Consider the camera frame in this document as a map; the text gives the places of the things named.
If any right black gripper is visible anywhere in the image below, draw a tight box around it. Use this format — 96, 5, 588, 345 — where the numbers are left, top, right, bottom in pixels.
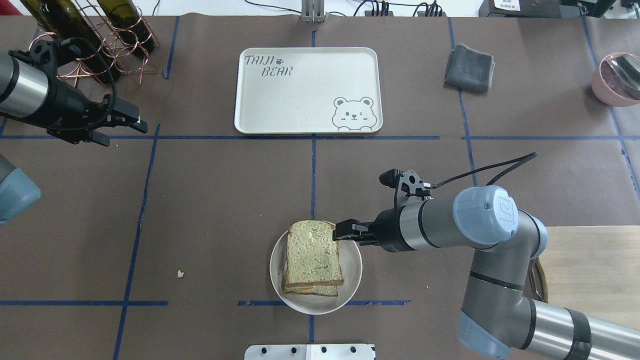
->
333, 209, 413, 252

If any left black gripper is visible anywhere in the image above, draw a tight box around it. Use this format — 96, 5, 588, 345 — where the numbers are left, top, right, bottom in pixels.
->
45, 77, 148, 147

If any white round plate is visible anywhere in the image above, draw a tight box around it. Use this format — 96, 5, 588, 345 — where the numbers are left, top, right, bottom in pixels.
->
269, 226, 362, 316

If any bread slice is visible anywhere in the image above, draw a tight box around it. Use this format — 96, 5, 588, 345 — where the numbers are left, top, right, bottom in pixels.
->
281, 262, 339, 297
285, 219, 345, 287

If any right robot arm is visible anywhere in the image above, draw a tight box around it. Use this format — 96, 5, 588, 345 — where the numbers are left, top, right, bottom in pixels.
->
333, 185, 639, 360

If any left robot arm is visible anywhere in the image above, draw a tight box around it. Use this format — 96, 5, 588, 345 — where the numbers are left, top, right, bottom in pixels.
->
1, 52, 147, 147

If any white bear serving tray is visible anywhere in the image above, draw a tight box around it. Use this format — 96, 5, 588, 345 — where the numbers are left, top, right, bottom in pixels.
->
234, 47, 384, 135

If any dark wine bottle upper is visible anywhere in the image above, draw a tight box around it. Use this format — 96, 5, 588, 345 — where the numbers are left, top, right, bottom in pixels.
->
98, 0, 156, 57

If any dark wine bottle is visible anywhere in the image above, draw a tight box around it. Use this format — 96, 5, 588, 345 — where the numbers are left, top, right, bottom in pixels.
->
21, 0, 121, 84
98, 0, 156, 57

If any dark wine bottle lower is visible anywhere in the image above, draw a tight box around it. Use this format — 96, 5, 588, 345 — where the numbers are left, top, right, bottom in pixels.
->
21, 0, 121, 84

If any grey folded cloth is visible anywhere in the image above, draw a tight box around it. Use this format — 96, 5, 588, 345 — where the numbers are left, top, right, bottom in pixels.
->
444, 43, 495, 94

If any wooden cutting board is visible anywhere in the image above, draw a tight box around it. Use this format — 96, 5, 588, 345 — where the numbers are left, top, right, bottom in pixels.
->
538, 225, 640, 330

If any pink bowl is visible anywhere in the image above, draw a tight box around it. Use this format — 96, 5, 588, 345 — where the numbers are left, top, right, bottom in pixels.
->
590, 52, 640, 107

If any metal scoop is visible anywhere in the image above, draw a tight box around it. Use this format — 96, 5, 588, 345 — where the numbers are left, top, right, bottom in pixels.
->
606, 54, 640, 100

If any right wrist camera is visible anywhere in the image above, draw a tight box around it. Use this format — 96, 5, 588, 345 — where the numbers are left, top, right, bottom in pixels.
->
378, 168, 431, 204

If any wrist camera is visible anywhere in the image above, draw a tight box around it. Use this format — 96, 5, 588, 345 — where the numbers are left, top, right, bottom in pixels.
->
378, 168, 431, 204
7, 38, 84, 77

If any copper wire bottle rack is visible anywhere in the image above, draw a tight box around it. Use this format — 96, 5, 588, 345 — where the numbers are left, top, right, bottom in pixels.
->
21, 0, 160, 87

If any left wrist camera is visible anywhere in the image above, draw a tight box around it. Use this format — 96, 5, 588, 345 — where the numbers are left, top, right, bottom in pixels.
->
7, 38, 84, 77

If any left camera cable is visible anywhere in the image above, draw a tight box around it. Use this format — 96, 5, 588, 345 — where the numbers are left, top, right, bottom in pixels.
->
15, 37, 118, 133

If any camera cable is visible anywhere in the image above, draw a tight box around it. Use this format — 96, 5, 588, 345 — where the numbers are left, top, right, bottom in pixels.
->
15, 37, 118, 133
430, 152, 539, 190

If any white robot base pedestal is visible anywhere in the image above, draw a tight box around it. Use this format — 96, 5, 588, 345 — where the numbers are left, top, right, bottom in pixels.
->
244, 343, 377, 360

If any metal cutting board handle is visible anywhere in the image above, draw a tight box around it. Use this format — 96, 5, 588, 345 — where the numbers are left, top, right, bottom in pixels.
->
527, 259, 548, 303

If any right camera cable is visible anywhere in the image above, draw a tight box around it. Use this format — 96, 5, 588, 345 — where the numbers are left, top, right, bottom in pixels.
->
430, 152, 539, 190

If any aluminium frame post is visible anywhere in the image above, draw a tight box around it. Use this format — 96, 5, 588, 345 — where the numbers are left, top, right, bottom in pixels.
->
301, 0, 327, 23

